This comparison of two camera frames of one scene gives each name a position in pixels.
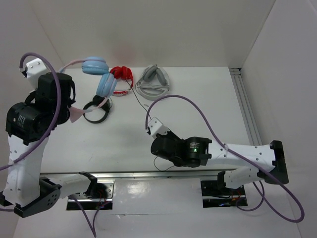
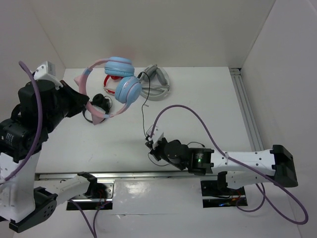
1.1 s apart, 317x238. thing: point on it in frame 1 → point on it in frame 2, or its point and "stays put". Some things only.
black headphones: [97, 99] stays put
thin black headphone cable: [150, 118] → [143, 118]
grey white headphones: [153, 84] stays put
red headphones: [123, 72] → [113, 77]
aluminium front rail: [188, 175] stays put
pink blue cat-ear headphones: [106, 85] → [128, 90]
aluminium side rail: [245, 107] stays put
